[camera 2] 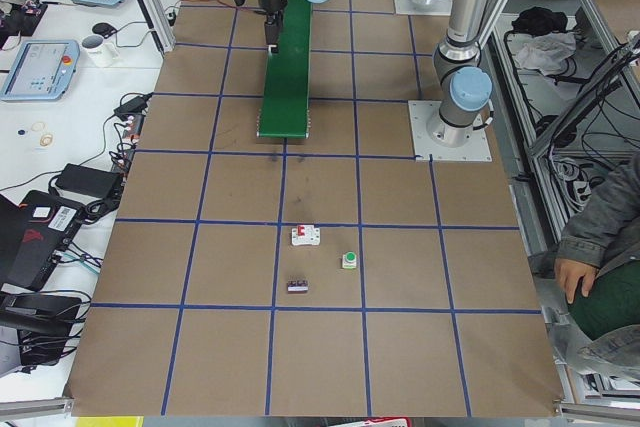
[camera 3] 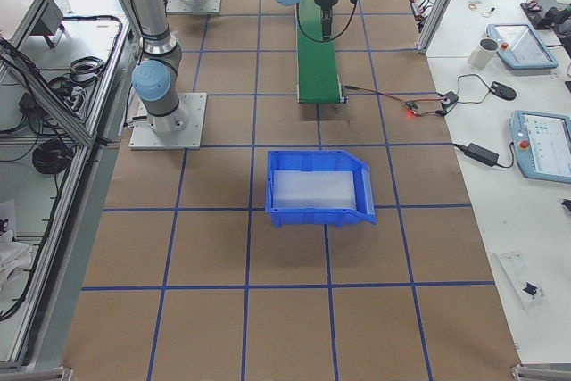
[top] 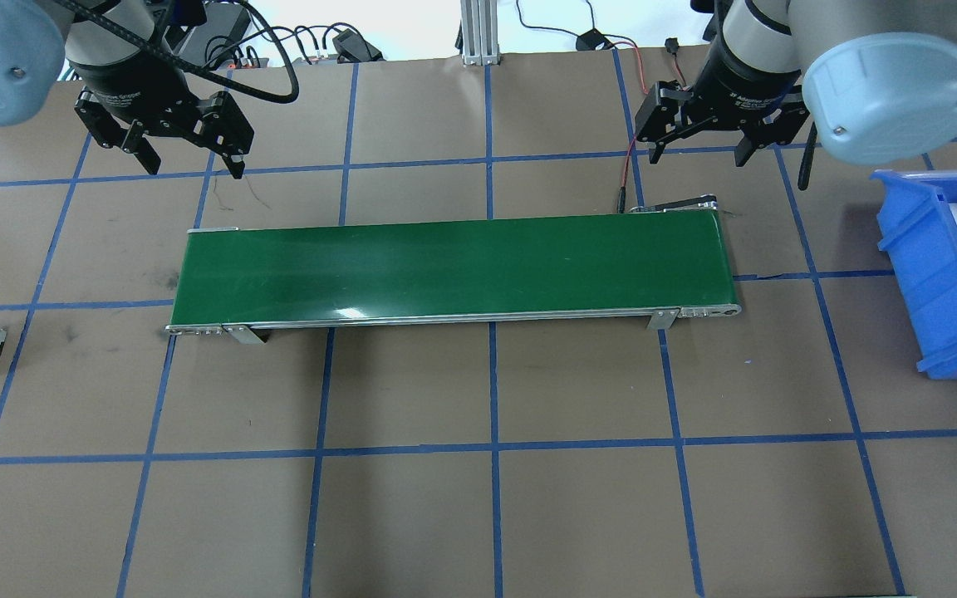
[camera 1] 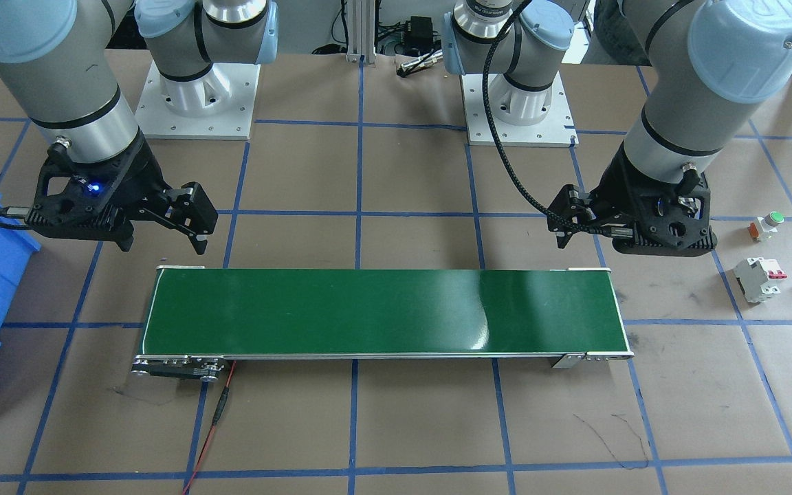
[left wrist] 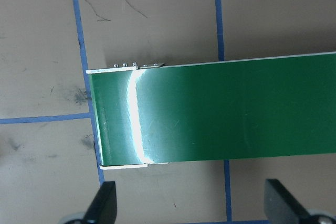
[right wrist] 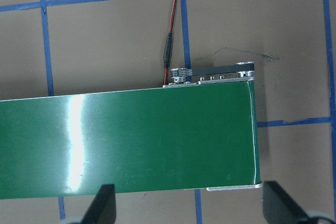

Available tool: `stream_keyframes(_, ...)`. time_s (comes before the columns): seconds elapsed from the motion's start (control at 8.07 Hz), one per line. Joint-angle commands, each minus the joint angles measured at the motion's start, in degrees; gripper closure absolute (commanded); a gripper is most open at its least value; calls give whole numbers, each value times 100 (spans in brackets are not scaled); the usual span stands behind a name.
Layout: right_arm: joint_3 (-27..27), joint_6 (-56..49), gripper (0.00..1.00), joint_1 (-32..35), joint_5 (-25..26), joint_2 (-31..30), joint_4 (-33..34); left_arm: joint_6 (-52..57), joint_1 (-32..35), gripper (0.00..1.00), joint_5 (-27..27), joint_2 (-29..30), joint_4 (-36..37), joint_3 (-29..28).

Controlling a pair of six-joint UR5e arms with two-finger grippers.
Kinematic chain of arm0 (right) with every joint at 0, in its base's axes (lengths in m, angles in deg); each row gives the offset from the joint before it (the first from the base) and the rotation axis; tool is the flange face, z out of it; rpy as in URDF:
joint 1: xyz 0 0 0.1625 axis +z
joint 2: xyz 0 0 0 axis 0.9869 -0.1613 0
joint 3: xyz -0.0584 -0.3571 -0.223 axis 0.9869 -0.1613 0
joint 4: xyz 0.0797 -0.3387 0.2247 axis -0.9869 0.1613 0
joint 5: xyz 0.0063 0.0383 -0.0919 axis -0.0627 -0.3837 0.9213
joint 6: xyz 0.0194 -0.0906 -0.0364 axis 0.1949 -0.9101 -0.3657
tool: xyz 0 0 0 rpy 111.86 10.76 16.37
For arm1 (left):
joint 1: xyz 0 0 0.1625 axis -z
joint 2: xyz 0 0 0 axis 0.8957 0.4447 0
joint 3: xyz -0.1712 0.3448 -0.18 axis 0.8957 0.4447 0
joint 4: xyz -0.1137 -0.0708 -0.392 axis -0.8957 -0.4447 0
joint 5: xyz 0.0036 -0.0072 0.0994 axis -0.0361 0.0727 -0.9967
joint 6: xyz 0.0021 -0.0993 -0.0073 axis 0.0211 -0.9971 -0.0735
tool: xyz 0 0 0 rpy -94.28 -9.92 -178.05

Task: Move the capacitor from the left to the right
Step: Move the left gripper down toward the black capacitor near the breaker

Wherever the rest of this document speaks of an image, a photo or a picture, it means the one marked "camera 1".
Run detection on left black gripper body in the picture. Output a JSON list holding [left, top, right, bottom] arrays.
[[590, 144, 689, 231]]

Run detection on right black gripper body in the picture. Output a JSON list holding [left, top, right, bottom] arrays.
[[100, 131, 170, 252]]

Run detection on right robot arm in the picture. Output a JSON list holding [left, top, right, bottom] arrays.
[[0, 1, 278, 254]]

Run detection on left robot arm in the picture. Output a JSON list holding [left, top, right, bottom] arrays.
[[442, 1, 792, 257]]

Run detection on green conveyor belt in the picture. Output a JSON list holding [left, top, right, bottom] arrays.
[[131, 266, 634, 382]]

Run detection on white circuit breaker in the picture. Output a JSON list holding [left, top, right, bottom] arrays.
[[733, 257, 788, 303]]

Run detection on black power adapter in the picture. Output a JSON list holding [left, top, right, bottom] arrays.
[[403, 16, 435, 53]]

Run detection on black braided cable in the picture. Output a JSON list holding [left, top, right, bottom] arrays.
[[482, 0, 627, 239]]

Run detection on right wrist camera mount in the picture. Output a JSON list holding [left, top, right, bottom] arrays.
[[0, 137, 139, 250]]

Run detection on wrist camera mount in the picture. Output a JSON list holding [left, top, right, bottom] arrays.
[[610, 160, 718, 257], [0, 137, 139, 250]]

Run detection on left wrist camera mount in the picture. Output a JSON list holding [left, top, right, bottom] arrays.
[[610, 160, 718, 257]]

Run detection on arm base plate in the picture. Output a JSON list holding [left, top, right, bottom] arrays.
[[460, 72, 579, 147], [135, 63, 261, 141]]

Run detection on green push button switch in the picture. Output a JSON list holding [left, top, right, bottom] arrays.
[[747, 211, 784, 242]]

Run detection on red conveyor wire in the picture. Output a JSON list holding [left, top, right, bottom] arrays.
[[181, 360, 239, 495]]

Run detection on aluminium frame post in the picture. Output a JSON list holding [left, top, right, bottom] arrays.
[[345, 0, 377, 66]]

